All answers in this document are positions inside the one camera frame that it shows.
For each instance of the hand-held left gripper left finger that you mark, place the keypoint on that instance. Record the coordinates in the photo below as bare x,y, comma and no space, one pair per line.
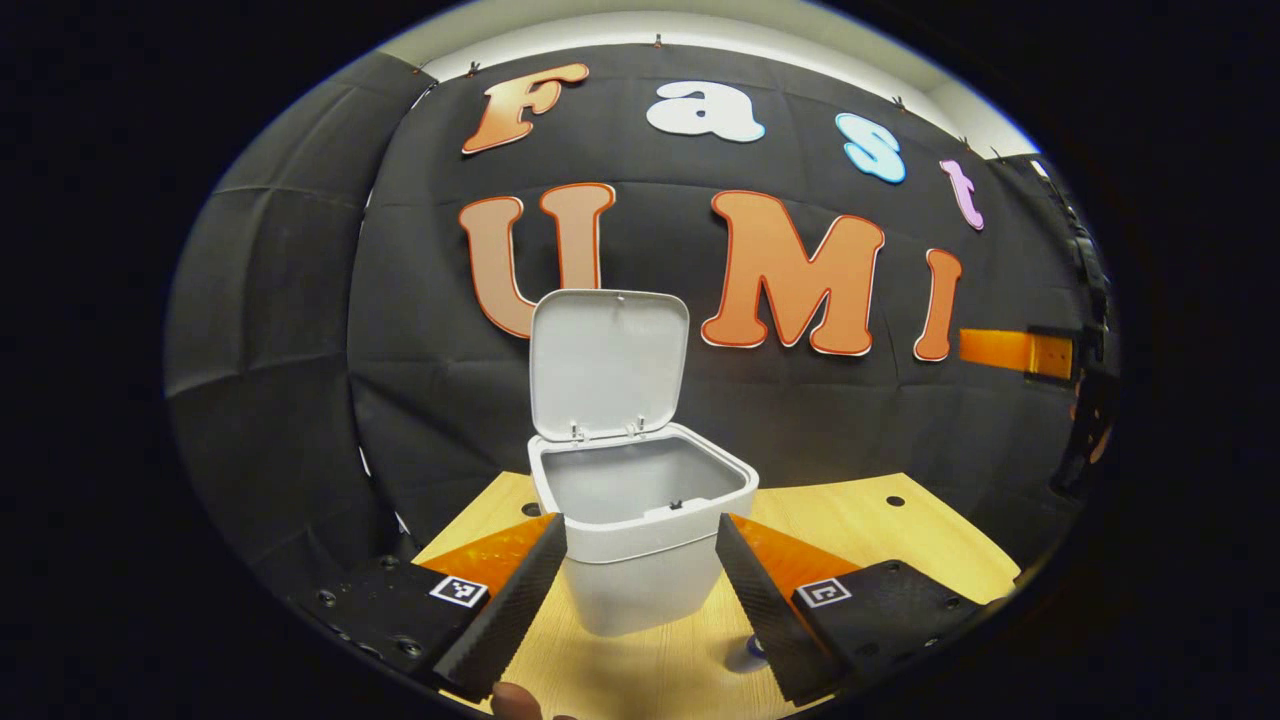
515,610

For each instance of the black backdrop cloth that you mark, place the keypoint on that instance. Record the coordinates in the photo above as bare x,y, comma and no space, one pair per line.
800,420

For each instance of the white desktop garbage bin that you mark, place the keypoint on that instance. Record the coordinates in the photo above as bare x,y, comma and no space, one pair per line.
610,360

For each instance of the wooden desktop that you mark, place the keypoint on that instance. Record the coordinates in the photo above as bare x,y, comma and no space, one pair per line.
900,540

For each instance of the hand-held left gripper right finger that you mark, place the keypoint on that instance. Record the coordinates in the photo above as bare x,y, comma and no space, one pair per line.
765,610

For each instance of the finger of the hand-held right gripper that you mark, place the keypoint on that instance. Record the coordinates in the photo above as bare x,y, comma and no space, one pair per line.
1010,350

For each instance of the silver blue pop can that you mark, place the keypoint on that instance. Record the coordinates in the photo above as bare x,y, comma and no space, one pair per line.
745,655

